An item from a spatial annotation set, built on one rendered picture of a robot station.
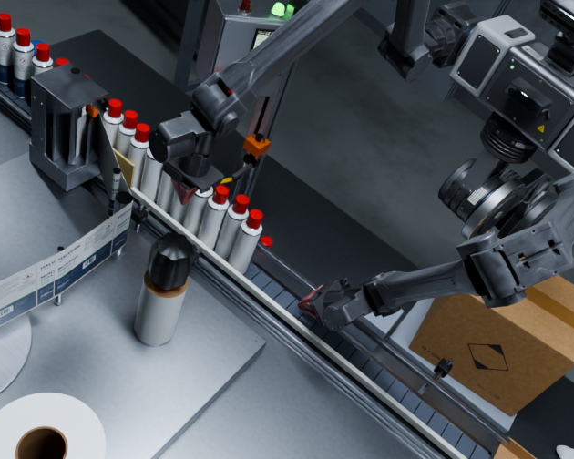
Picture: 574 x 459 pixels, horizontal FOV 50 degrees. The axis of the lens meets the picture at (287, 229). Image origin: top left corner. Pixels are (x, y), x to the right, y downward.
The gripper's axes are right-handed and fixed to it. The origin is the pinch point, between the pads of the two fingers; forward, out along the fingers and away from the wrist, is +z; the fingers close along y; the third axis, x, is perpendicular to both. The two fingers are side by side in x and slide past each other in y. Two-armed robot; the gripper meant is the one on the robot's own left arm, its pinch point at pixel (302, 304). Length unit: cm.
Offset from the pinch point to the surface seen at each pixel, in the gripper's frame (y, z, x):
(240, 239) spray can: 3.1, 6.4, -20.1
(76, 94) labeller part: 12, 26, -65
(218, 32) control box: 1, -13, -63
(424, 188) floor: -194, 83, 45
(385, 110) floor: -237, 116, 4
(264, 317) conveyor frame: 5.5, 8.3, -0.2
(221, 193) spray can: 2.3, 6.2, -31.9
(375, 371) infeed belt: -2.5, -10.5, 20.9
